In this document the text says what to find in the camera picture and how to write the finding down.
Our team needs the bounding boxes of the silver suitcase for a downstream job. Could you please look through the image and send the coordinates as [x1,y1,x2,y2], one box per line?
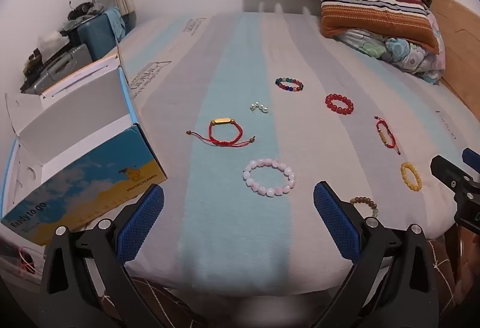
[20,44,94,94]

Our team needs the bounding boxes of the multicolour bead bracelet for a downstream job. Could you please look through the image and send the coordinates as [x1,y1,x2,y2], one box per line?
[275,77,304,92]

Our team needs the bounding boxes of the red bead bracelet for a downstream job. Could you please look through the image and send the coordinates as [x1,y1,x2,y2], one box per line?
[325,93,355,116]

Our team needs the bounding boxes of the light blue cloth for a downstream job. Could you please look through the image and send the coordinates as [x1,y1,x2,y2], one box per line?
[103,7,126,42]

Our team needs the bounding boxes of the white tissue pack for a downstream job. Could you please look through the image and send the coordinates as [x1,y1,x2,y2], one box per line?
[37,30,70,61]

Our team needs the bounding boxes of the floral quilt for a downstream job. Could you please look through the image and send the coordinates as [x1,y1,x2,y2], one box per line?
[339,9,447,85]

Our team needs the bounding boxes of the red cord bracelet gold bar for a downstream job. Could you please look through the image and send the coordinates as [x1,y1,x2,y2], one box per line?
[186,118,256,148]

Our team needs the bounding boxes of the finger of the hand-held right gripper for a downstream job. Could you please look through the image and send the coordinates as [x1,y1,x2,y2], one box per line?
[430,155,475,198]
[462,147,480,173]

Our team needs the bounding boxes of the red cord bracelet small tube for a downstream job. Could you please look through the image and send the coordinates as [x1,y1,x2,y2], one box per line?
[374,116,401,155]

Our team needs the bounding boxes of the yellow bead bracelet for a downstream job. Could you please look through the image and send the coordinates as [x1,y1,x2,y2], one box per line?
[400,162,422,192]

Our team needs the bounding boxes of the dark bag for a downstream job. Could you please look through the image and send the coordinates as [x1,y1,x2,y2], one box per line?
[67,2,106,21]

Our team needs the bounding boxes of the pink bead bracelet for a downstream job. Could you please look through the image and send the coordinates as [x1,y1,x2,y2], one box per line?
[243,158,296,197]

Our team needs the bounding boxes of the striped red and orange pillow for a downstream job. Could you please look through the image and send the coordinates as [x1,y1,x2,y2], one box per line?
[319,0,440,53]

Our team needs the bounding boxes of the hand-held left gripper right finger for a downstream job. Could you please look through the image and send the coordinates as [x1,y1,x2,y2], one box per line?
[313,181,439,328]

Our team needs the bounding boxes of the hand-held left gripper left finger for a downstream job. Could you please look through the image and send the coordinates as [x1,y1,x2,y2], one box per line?
[39,183,166,328]

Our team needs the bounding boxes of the blue and yellow cardboard box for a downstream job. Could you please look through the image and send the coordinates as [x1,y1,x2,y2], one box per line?
[0,51,167,246]

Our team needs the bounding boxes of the striped blue and grey bedsheet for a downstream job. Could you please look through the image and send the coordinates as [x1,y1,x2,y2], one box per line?
[120,11,477,295]

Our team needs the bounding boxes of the teal suitcase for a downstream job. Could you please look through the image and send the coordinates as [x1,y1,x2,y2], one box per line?
[77,11,121,62]

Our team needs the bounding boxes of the brown wooden bead bracelet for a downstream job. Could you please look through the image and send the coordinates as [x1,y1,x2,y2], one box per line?
[350,195,379,219]

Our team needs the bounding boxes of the wooden headboard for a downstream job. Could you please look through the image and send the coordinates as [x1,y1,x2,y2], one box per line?
[427,0,480,115]

